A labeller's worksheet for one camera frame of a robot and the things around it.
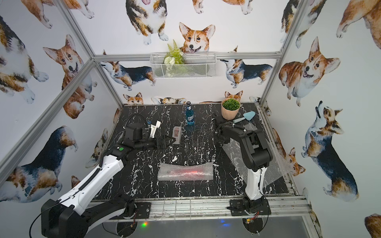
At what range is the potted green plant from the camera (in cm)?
106

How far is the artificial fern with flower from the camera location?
83 centimetres

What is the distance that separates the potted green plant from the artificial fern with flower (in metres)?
0.41
